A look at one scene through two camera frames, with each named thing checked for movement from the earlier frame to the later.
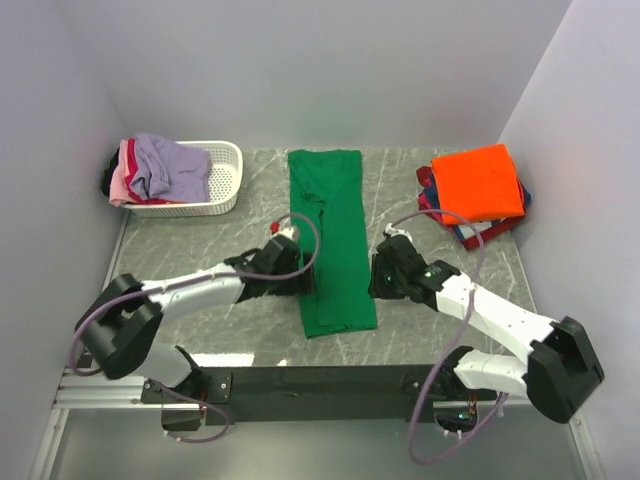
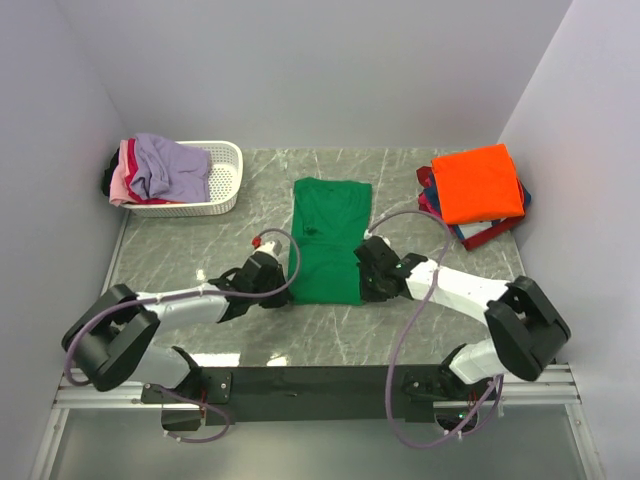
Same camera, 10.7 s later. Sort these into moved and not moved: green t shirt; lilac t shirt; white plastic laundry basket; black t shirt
Moved: green t shirt
Not moved: lilac t shirt; white plastic laundry basket; black t shirt
